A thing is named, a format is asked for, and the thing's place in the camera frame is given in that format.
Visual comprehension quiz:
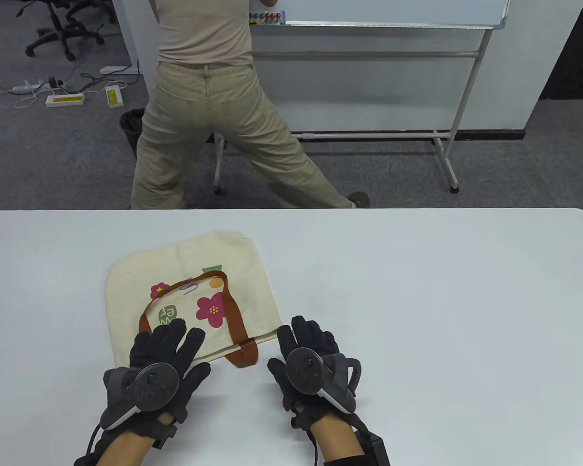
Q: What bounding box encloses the black waste bin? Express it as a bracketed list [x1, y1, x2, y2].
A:
[120, 108, 146, 161]

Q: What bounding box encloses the person's left hand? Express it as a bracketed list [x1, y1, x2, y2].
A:
[129, 320, 212, 428]

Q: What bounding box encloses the black office chair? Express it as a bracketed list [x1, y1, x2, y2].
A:
[66, 0, 118, 27]
[16, 0, 105, 61]

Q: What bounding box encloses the person's right hand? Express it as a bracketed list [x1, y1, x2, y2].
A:
[267, 316, 358, 432]

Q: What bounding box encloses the person's left forearm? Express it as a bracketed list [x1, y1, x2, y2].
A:
[96, 431, 152, 466]

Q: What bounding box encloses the grey white handheld controller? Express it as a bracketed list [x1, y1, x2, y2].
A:
[285, 347, 363, 414]
[101, 363, 180, 431]

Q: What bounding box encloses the person's right forearm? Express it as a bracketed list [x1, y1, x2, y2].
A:
[311, 414, 367, 466]

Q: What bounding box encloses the long yellow label power strip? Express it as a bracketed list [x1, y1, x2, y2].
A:
[46, 93, 86, 108]

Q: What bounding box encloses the row of coloured magnets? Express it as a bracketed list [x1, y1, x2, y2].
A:
[249, 11, 286, 26]

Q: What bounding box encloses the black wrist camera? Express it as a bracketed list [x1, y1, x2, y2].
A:
[354, 427, 390, 466]
[146, 421, 178, 449]

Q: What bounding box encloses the whiteboard on metal stand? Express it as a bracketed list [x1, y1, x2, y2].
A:
[213, 0, 511, 195]

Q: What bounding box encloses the cream floral canvas bag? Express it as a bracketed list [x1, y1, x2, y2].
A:
[106, 232, 285, 369]

